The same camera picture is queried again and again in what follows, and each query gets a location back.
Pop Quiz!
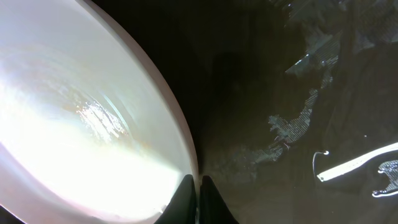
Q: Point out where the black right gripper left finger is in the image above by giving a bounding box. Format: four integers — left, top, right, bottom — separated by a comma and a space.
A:
154, 174, 197, 224

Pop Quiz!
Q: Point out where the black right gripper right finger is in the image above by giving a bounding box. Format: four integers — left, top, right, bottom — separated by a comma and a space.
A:
199, 175, 239, 224

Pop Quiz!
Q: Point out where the pink plate with red stain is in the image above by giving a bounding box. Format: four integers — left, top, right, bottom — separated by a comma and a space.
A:
1, 0, 198, 223

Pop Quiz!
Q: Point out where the brown serving tray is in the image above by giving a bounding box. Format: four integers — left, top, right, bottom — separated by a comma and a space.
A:
0, 0, 398, 224

